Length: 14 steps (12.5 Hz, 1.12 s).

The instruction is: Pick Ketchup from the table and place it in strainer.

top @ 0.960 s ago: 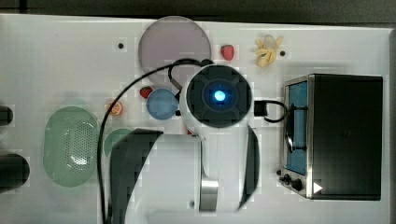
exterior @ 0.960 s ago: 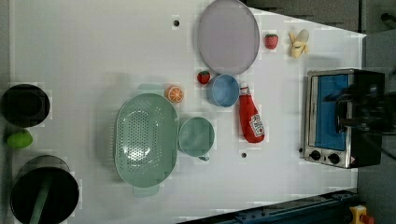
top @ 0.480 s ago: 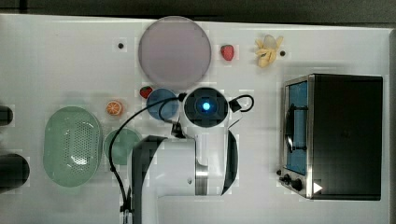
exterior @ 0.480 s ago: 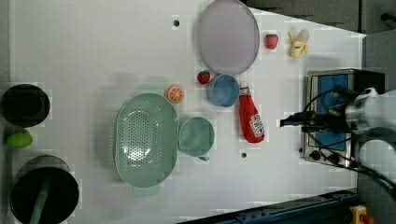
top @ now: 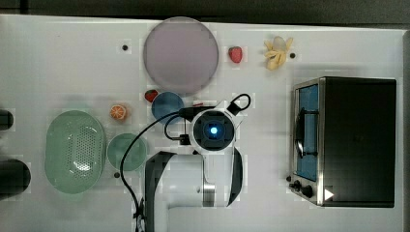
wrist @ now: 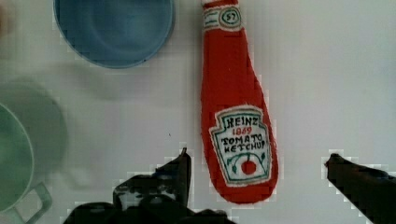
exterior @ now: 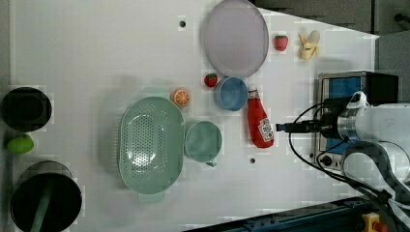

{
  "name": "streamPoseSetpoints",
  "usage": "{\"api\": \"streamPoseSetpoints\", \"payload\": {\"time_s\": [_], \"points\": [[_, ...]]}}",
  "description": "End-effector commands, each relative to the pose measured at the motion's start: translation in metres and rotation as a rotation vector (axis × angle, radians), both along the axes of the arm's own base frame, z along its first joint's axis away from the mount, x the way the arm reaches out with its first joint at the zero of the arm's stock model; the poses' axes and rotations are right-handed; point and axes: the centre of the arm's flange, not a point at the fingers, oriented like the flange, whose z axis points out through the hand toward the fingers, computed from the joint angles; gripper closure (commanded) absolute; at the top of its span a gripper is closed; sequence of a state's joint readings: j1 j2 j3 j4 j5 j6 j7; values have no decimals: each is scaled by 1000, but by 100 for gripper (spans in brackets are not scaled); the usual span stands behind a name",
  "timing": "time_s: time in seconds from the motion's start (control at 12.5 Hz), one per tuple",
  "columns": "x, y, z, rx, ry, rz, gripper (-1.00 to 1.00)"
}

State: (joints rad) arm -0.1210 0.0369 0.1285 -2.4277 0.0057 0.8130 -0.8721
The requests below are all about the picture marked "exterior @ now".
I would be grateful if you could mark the black cylinder container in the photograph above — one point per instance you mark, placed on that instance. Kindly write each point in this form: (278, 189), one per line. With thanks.
(26, 109)

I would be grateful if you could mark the blue bowl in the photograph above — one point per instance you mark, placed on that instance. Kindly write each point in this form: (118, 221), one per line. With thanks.
(231, 93)

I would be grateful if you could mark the green spatula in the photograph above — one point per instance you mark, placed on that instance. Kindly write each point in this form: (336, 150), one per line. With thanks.
(42, 208)

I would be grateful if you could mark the green mug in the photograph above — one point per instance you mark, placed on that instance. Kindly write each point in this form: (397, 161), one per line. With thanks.
(203, 142)

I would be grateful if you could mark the red plush ketchup bottle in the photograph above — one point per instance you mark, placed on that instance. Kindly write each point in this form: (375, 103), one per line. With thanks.
(260, 129)

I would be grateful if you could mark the yellow emergency stop button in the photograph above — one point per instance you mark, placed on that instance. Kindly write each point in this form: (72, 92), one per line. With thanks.
(373, 223)

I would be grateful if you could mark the small red toy strawberry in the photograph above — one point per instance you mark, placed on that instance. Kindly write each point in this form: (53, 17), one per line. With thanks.
(211, 80)

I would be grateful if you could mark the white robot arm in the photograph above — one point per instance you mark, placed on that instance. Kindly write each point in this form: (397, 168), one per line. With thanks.
(376, 160)

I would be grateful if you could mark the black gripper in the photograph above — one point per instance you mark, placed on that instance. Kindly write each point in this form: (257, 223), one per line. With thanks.
(332, 108)

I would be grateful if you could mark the green toy lime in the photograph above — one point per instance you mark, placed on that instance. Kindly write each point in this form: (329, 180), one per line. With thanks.
(20, 145)

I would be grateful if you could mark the green plastic strainer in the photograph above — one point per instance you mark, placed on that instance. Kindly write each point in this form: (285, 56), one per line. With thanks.
(151, 145)

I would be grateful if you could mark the grey round plate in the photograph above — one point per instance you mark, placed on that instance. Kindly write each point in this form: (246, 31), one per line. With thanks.
(236, 38)

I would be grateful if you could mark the black utensil cup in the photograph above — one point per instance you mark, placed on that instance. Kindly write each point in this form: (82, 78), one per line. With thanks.
(65, 202)

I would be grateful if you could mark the orange slice toy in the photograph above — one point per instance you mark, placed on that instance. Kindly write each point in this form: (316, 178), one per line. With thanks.
(180, 97)

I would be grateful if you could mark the yellow toy banana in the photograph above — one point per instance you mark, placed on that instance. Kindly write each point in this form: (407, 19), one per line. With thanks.
(310, 45)

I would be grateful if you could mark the blue metal frame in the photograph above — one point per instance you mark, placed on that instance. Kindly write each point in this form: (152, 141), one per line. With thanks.
(344, 215)

